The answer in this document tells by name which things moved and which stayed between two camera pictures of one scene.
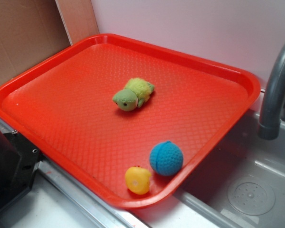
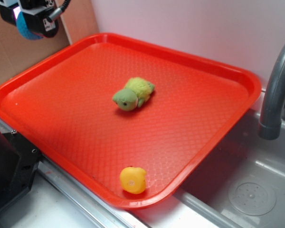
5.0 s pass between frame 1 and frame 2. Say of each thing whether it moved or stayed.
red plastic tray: stayed
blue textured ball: moved
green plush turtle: stayed
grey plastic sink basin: stayed
